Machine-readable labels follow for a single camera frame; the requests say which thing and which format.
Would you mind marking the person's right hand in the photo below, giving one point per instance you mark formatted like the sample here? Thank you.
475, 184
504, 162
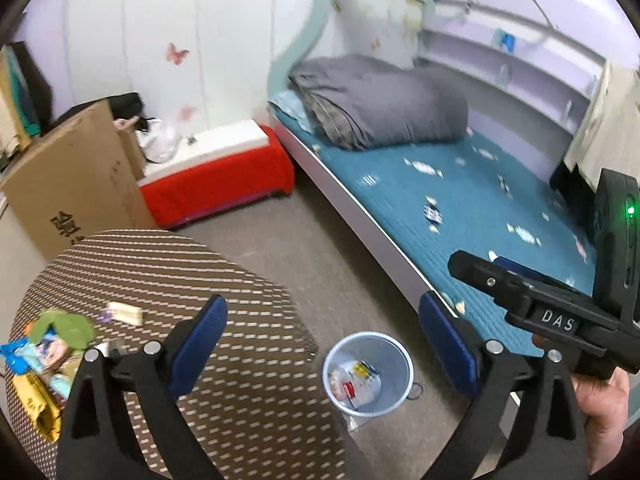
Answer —
602, 410

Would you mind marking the pink snack wrapper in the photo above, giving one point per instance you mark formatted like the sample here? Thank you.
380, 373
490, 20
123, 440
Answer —
52, 350

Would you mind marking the grey folded quilt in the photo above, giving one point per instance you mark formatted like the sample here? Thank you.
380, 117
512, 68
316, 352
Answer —
380, 105

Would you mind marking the thin grey rod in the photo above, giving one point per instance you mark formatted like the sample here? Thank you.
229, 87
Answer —
532, 0

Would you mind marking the cream hanging jacket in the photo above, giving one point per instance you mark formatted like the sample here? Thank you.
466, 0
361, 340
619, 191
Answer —
6, 110

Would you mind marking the cream snack wrapper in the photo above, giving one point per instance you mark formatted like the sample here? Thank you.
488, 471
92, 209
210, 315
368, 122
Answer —
125, 313

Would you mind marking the pink cloth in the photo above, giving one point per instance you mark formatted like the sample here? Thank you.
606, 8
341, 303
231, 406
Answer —
124, 123

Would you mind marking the faded pink butterfly wall sticker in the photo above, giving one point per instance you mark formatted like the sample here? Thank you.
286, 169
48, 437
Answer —
187, 114

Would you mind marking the yellow snack wrapper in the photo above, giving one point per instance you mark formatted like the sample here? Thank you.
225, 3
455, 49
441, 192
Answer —
32, 400

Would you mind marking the silver white wrapper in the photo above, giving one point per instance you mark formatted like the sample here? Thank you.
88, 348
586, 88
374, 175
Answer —
105, 347

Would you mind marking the clear plastic scrap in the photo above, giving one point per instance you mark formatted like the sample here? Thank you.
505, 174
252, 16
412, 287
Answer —
357, 422

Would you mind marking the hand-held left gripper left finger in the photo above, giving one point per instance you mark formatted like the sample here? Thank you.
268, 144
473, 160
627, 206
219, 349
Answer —
200, 347

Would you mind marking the small purple candy wrapper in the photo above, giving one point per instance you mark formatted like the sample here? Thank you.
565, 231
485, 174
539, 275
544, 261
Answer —
105, 316

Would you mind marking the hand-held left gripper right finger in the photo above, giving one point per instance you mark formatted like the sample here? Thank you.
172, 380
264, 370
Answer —
447, 347

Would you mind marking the teal and white bunk bed frame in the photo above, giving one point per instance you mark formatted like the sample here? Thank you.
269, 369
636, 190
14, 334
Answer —
350, 195

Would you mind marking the red storage bench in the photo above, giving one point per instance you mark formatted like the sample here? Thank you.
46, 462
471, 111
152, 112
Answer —
215, 185

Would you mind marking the large cardboard box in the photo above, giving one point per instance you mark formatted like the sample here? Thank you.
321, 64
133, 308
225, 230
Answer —
75, 170

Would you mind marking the yellow and blue wrapper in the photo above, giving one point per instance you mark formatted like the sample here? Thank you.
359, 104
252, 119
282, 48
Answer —
361, 370

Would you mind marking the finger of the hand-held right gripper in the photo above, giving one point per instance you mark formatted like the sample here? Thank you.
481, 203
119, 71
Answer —
480, 272
530, 272

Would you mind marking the beige hanging cloth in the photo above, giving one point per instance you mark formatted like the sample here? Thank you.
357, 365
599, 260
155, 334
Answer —
610, 120

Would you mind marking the black hanging cloth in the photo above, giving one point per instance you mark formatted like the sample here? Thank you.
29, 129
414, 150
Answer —
570, 185

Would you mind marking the blue striped pillow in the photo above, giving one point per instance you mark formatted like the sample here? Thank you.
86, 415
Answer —
290, 107

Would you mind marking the small blue item on shelf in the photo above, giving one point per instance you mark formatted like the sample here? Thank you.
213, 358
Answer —
507, 42

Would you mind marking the green snack wrapper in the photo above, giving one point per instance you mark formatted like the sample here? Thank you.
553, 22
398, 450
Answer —
65, 327

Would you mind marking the round table with dotted tablecloth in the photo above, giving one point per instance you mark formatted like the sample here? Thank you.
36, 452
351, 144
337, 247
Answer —
250, 360

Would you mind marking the green hanging garment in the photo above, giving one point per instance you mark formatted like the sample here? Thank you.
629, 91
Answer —
22, 105

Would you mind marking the light blue plastic bin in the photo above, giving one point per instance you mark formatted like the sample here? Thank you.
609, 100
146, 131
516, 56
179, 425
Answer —
340, 355

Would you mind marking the black hanging coat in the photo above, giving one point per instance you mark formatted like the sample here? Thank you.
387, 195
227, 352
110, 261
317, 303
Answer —
35, 80

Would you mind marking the red and white wrapper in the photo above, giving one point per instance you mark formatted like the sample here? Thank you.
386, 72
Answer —
348, 389

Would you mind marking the pale teal snack packet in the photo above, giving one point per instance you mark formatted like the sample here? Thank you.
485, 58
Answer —
62, 385

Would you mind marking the blue snack wrapper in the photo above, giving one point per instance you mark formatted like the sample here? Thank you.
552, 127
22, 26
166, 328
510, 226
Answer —
17, 355

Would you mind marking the white plastic bag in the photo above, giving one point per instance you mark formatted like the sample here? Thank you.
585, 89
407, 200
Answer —
160, 142

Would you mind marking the black bag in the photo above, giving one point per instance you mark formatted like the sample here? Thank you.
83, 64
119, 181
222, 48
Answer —
125, 105

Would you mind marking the purple bedside wall shelf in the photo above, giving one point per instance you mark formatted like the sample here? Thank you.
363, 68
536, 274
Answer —
500, 77

